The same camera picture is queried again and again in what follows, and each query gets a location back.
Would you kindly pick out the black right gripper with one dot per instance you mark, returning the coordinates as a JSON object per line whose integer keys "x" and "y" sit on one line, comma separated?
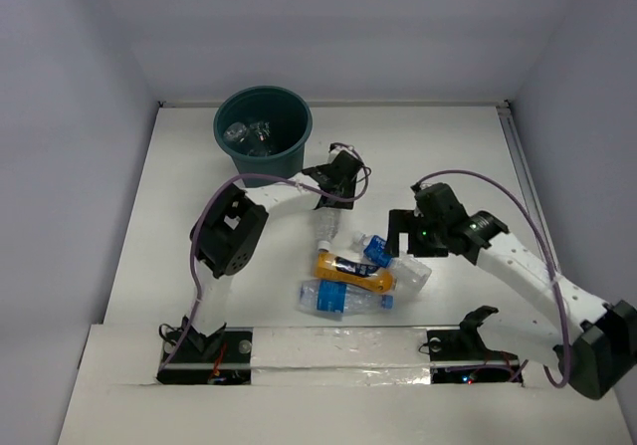
{"x": 404, "y": 220}

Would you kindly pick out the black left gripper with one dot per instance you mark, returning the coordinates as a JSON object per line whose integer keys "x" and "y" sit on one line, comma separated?
{"x": 331, "y": 186}

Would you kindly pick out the clear ribbed plastic bottle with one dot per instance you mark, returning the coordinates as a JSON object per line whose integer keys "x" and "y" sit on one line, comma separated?
{"x": 326, "y": 227}

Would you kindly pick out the blue label white-cap bottle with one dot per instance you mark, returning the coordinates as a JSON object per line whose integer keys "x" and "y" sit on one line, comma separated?
{"x": 410, "y": 274}

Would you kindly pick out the orange juice bottle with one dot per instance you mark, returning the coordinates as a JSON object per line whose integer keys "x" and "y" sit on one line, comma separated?
{"x": 371, "y": 278}

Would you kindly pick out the clear bottle white cap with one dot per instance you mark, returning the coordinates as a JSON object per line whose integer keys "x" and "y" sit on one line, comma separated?
{"x": 262, "y": 142}

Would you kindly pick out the clear bottle blue cap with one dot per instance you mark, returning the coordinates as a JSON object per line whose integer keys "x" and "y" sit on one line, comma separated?
{"x": 336, "y": 299}

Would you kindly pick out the clear crushed plastic bottle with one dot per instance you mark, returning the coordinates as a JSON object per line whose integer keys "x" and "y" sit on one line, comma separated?
{"x": 237, "y": 135}

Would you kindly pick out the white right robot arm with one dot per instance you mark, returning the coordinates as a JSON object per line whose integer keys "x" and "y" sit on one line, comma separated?
{"x": 590, "y": 341}

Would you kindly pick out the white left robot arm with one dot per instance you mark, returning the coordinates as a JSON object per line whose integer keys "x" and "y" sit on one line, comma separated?
{"x": 227, "y": 232}

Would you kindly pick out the dark green plastic bin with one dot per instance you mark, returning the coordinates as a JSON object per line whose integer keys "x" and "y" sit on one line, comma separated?
{"x": 291, "y": 123}

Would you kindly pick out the silver aluminium mounting rail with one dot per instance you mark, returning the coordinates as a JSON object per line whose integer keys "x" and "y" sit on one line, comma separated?
{"x": 332, "y": 356}

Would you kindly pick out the aluminium side rail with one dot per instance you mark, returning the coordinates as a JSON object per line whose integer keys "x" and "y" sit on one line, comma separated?
{"x": 523, "y": 174}

